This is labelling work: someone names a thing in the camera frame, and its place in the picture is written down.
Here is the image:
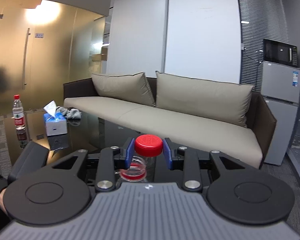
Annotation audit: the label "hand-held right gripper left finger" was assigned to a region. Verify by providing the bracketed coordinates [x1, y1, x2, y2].
[50, 137, 136, 193]

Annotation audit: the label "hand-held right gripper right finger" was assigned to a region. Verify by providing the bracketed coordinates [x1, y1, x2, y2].
[163, 137, 250, 193]

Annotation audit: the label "clear plastic water bottle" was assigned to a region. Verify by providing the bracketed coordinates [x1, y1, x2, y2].
[12, 94, 26, 132]
[114, 156, 148, 183]

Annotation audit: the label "red bottle cap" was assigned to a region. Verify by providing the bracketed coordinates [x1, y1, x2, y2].
[135, 134, 164, 158]

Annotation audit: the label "beige and brown sofa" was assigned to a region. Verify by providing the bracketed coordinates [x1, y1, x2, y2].
[63, 77, 277, 169]

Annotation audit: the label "blue and white tissue box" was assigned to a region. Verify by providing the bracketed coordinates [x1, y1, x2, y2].
[43, 100, 68, 137]

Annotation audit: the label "grey cloth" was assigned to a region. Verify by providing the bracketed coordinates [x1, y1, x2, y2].
[55, 106, 82, 120]

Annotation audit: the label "beige sofa cushion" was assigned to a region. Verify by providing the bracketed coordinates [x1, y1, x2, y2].
[91, 72, 156, 107]
[155, 70, 255, 128]

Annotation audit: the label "cardboard box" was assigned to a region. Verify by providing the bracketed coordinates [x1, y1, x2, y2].
[90, 53, 108, 62]

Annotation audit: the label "silver refrigerator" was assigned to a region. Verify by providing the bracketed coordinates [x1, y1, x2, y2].
[258, 61, 300, 166]

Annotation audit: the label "black microwave oven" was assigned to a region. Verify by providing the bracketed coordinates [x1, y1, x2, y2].
[263, 38, 298, 68]

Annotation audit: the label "grey venetian blinds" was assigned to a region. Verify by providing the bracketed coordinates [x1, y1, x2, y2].
[236, 0, 290, 85]

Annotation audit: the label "metal door handle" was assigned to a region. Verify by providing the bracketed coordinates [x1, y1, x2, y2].
[22, 28, 31, 90]

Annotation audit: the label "black power cable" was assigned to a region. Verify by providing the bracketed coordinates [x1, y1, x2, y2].
[241, 44, 263, 63]

